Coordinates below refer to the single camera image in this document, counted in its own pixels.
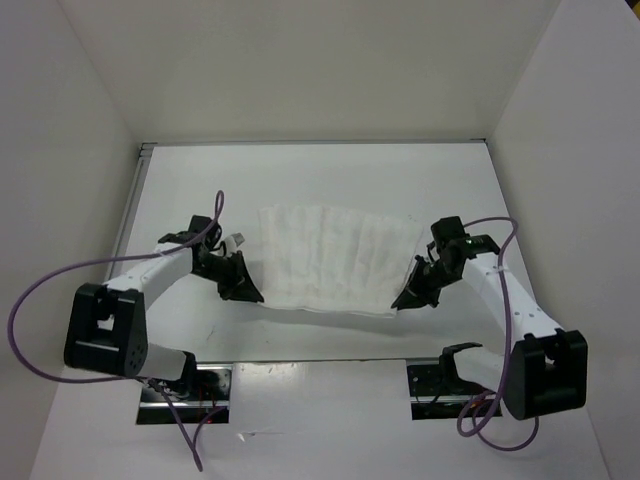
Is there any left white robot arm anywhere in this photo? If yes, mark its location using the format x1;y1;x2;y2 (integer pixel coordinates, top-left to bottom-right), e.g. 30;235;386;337
63;243;264;400

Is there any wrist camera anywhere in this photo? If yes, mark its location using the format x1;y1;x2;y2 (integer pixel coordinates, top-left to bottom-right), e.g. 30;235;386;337
463;234;500;258
158;215;245;255

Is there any metal base plate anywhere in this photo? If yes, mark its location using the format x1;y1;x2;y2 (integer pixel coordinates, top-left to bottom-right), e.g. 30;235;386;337
406;359;484;421
136;363;233;425

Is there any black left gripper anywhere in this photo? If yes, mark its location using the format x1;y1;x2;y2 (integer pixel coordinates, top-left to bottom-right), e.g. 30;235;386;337
192;250;263;304

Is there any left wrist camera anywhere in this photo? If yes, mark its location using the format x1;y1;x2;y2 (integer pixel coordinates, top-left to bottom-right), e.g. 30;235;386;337
158;215;245;255

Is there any white pleated skirt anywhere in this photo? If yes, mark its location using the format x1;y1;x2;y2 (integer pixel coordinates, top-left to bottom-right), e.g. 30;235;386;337
259;205;423;317

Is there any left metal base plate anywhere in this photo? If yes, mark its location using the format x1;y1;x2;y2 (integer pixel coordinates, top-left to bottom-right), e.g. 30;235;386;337
136;363;233;425

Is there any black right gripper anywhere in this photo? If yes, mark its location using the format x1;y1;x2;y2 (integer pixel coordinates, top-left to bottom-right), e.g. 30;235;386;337
392;254;459;311

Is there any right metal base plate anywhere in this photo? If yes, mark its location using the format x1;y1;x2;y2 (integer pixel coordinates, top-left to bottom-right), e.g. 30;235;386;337
406;359;484;421

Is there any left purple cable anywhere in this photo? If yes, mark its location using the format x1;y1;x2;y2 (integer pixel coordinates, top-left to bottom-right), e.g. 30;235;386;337
8;189;226;472

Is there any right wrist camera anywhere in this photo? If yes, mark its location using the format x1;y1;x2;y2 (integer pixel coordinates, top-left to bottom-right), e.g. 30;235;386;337
463;234;500;258

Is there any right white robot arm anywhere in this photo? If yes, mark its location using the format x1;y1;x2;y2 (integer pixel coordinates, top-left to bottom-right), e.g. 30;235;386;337
392;216;588;420

